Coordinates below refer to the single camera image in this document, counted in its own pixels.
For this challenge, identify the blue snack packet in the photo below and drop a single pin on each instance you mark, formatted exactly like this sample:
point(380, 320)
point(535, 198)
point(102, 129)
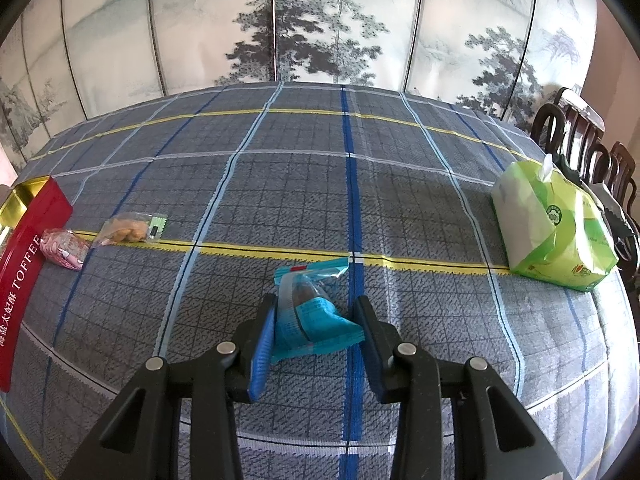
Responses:
point(320, 320)

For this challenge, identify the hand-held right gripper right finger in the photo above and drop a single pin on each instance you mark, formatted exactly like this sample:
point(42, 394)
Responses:
point(369, 342)

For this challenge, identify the clear packet of fried snack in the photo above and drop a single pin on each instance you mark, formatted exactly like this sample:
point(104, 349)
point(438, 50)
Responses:
point(125, 230)

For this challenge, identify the painted folding screen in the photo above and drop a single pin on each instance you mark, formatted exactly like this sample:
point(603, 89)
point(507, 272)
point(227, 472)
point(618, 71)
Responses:
point(320, 20)

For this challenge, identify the dark wooden chair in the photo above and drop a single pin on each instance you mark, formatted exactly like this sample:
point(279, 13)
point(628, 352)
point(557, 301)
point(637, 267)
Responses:
point(617, 170)
point(570, 120)

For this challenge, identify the grey plaid tablecloth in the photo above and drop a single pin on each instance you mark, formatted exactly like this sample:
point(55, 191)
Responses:
point(300, 185)

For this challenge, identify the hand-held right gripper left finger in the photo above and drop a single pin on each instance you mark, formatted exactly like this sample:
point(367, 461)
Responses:
point(262, 355)

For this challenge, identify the green tissue pack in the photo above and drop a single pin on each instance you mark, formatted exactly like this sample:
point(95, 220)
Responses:
point(550, 230)

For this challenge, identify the red and gold tin box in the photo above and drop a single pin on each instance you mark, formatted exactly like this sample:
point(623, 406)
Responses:
point(25, 270)

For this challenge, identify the pink snack packet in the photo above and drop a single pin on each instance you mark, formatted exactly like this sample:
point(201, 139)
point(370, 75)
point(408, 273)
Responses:
point(62, 250)

